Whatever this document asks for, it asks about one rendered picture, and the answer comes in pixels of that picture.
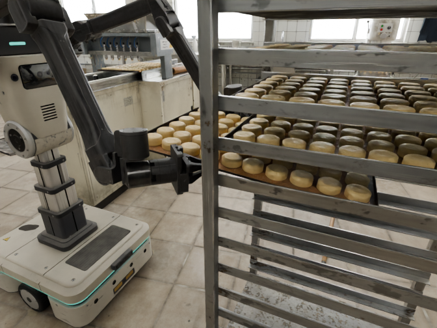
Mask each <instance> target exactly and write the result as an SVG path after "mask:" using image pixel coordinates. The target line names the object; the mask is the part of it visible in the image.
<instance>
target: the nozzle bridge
mask: <svg viewBox="0 0 437 328"><path fill-rule="evenodd" d="M103 36H104V37H103ZM116 36H117V37H116ZM123 36H124V37H123ZM102 37H103V38H102ZM108 37H110V38H109V39H108ZM115 37H116V38H115ZM121 37H123V38H122V39H121ZM129 37H130V38H129ZM135 37H137V38H136V39H135ZM101 38H102V39H101ZM114 38H115V39H114ZM128 38H129V39H128ZM107 39H108V42H107ZM120 39H121V46H122V45H123V43H122V42H124V44H125V46H126V51H123V48H122V47H121V46H120ZM127 39H128V41H127ZM134 39H135V47H136V42H138V45H139V52H137V49H136V48H135V47H134ZM100 40H101V44H100ZM113 40H114V45H115V47H114V45H113ZM103 42H105V45H106V49H107V50H106V51H104V49H103V47H101V45H102V46H103ZM109 42H111V44H112V46H113V51H110V48H109V47H108V46H109V44H110V43H109ZM116 42H117V43H118V46H119V51H117V50H116ZM130 42H131V45H132V51H130V50H129V48H128V46H129V43H130ZM107 43H108V46H107ZM127 44H128V46H127ZM81 47H82V49H83V51H84V52H83V53H82V55H90V58H91V63H92V69H93V73H94V72H98V71H97V69H101V68H105V62H104V58H103V55H129V56H152V57H160V60H161V75H162V79H165V80H166V79H170V78H173V72H172V55H175V54H177V53H176V52H175V50H174V48H173V47H172V45H171V44H170V42H169V41H168V40H167V39H166V38H163V37H162V35H161V33H102V36H101V37H99V38H97V39H96V42H92V41H91V40H89V41H88V44H87V43H86V42H82V43H81Z"/></svg>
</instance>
